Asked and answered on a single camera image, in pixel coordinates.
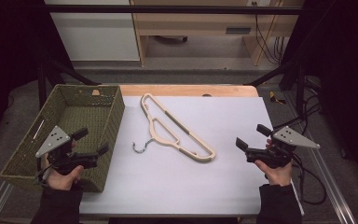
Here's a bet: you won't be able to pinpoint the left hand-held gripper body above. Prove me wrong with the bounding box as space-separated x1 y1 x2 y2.
35 125 99 175

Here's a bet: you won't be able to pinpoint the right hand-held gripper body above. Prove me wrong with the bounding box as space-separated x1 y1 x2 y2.
245 125 321 170

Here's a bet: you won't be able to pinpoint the green woven basket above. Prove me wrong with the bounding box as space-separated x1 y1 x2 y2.
0 84 126 193

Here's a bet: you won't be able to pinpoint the beige clothes hanger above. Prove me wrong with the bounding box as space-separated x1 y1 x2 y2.
131 92 217 163

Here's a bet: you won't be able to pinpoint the person's left hand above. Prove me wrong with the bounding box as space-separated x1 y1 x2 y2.
44 157 85 191

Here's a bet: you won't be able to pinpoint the person's right hand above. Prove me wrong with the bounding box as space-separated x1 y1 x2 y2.
255 160 293 187

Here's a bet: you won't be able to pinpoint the yellow and black object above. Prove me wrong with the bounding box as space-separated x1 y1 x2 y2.
268 91 287 105

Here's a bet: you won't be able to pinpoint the white table sheet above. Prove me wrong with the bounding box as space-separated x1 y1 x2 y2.
79 95 305 217

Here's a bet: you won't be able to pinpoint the black metal stand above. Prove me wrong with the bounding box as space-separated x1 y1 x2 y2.
36 55 102 110
248 59 307 116

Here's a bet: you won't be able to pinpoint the white cabinet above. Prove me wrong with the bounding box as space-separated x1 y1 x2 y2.
44 0 141 62

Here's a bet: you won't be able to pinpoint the black curtain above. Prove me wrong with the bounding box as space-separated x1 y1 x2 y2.
288 0 358 190
0 0 73 150

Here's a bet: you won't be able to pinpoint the wooden desk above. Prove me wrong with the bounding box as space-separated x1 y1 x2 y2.
130 0 306 67

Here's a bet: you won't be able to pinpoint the dark chair base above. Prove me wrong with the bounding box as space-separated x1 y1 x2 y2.
153 35 189 44

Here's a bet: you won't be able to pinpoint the black horizontal bar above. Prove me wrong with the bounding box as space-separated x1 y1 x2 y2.
43 4 306 16

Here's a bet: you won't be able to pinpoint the grey left gripper cable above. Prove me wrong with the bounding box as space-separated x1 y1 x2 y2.
35 164 54 188

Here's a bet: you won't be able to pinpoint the black floor cable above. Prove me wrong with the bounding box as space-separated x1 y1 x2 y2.
273 92 323 132

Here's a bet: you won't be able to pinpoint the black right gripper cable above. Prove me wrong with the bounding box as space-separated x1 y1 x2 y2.
290 152 328 206

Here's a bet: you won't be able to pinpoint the black desk cables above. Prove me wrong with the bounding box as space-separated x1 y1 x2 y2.
254 2 285 65

